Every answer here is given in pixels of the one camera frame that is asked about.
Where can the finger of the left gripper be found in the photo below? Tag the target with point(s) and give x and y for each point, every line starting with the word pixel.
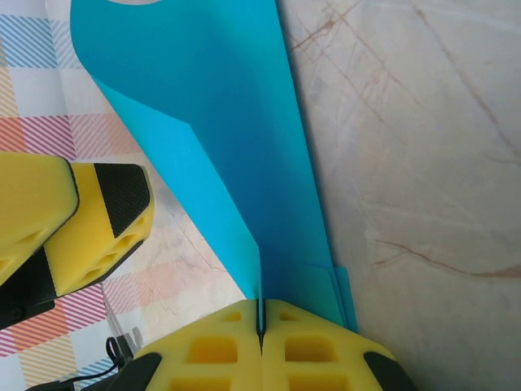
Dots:
pixel 32 203
pixel 93 244

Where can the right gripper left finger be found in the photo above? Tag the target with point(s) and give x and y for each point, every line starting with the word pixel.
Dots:
pixel 203 358

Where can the blue square paper sheet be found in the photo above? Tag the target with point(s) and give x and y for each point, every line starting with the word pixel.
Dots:
pixel 224 142

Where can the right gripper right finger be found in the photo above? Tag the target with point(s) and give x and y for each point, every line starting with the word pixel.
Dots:
pixel 325 358

